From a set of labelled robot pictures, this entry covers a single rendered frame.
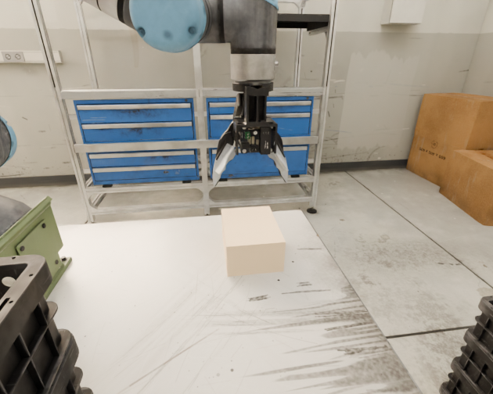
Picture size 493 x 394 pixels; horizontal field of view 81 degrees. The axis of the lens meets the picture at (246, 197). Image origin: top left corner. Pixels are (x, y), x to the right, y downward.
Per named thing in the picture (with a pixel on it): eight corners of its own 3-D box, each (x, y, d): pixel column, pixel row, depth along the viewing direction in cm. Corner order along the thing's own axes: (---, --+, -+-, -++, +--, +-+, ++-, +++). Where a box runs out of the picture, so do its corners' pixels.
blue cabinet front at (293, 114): (210, 178, 211) (206, 98, 187) (306, 173, 220) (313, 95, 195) (210, 180, 208) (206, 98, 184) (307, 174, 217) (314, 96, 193)
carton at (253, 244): (222, 234, 74) (221, 209, 71) (268, 231, 76) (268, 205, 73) (227, 277, 60) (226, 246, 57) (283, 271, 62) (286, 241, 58)
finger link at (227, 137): (209, 155, 56) (235, 117, 53) (209, 153, 57) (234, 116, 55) (229, 168, 58) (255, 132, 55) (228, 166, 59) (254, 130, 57)
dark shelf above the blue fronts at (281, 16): (145, 29, 203) (144, 19, 201) (310, 31, 218) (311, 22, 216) (131, 22, 163) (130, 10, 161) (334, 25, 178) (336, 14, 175)
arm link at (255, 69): (228, 54, 51) (273, 54, 52) (228, 82, 53) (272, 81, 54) (232, 54, 44) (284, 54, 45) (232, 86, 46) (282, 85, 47)
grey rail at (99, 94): (62, 98, 181) (59, 89, 179) (322, 93, 202) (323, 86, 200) (55, 99, 172) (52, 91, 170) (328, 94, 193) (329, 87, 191)
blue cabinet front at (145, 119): (94, 184, 201) (73, 99, 177) (199, 179, 210) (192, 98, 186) (92, 186, 198) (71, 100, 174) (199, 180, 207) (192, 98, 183)
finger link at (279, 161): (291, 191, 57) (265, 156, 53) (283, 180, 62) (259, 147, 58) (304, 182, 56) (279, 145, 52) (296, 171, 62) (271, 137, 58)
